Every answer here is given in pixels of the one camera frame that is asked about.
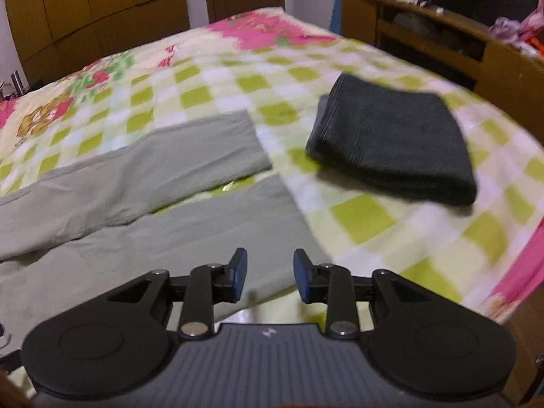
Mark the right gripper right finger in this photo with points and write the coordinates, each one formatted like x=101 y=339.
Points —
x=337 y=288

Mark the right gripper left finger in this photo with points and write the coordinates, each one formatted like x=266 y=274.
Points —
x=206 y=286

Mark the grey-green pants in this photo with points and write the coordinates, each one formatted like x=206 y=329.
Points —
x=178 y=197

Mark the folded dark grey garment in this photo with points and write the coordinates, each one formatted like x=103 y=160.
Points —
x=405 y=143

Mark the checkered cartoon bed cover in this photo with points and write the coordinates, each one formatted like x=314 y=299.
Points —
x=491 y=261

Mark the wooden side cabinet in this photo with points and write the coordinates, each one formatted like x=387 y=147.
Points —
x=457 y=48

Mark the brown wooden wardrobe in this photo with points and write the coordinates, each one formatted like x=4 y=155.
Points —
x=54 y=38

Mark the pink clothes pile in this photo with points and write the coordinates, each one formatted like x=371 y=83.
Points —
x=525 y=36

